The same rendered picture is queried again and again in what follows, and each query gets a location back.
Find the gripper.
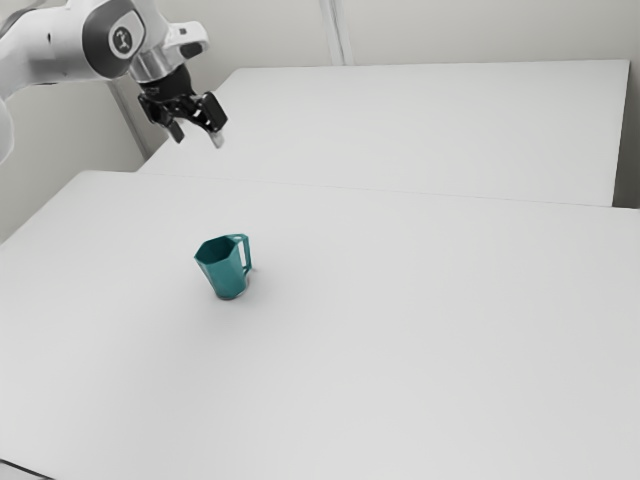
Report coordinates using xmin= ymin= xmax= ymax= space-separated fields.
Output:
xmin=137 ymin=67 xmax=230 ymax=150

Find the teal faceted mug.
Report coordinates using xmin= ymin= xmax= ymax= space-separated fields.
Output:
xmin=193 ymin=232 xmax=254 ymax=302

